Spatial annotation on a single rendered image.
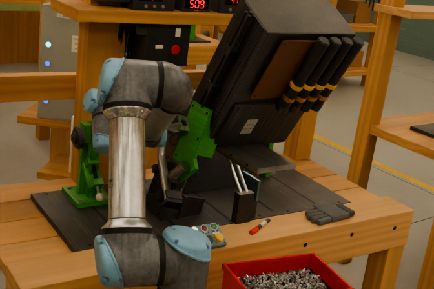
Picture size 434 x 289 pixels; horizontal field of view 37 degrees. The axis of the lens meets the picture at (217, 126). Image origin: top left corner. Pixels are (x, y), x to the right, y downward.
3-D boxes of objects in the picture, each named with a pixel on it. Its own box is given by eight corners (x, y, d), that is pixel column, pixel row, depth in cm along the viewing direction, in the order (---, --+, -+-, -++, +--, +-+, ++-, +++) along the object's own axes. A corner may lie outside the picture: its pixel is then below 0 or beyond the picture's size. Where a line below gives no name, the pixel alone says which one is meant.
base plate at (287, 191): (350, 206, 246) (351, 201, 246) (75, 257, 186) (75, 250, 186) (282, 166, 279) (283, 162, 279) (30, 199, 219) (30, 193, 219)
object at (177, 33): (187, 66, 229) (192, 24, 224) (144, 67, 220) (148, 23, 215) (170, 58, 239) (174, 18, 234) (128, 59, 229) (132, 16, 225)
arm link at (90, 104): (81, 117, 193) (81, 92, 197) (113, 124, 200) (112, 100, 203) (94, 108, 188) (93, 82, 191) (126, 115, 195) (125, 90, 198)
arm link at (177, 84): (206, 57, 159) (161, 122, 203) (163, 53, 156) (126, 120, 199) (209, 100, 155) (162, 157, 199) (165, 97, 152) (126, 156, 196)
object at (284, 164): (295, 172, 212) (296, 163, 211) (256, 177, 203) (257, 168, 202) (229, 133, 242) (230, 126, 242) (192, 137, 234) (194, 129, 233)
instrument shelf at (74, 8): (298, 28, 250) (300, 17, 248) (77, 22, 200) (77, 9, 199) (260, 16, 269) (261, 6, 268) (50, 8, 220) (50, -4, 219)
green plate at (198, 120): (209, 173, 215) (229, 114, 212) (189, 169, 210) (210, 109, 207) (191, 161, 224) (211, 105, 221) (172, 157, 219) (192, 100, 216)
